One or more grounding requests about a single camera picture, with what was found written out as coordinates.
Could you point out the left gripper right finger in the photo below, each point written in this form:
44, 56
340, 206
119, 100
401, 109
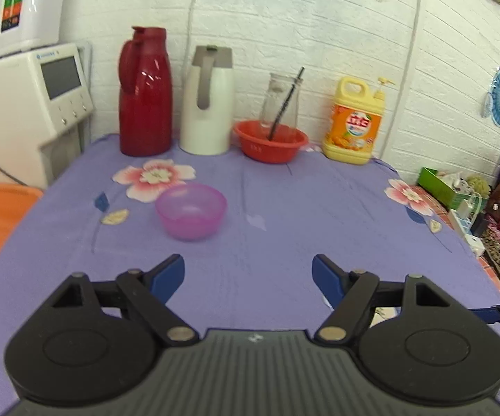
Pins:
351, 295

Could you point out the black straw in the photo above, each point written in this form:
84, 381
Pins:
286, 102

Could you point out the red thermos jug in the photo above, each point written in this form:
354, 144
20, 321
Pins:
146, 94

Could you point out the white thermos jug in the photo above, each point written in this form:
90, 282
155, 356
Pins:
208, 102

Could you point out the red plastic basket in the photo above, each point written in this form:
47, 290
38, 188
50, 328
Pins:
281, 149

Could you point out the black power adapter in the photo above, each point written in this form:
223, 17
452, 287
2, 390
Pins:
480, 224

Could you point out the purple floral tablecloth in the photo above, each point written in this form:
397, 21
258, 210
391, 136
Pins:
255, 272

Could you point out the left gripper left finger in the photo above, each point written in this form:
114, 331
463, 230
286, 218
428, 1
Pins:
146, 295

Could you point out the white power strip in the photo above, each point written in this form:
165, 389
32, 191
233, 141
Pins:
461, 223

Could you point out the white water dispenser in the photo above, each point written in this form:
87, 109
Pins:
45, 110

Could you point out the yellow detergent bottle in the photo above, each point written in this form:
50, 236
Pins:
356, 118

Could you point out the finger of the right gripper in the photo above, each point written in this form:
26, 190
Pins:
487, 315

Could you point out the glass pitcher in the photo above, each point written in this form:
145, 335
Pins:
278, 88

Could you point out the purple plastic bowl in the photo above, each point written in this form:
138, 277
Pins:
191, 212

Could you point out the green box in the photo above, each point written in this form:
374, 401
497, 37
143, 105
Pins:
442, 192

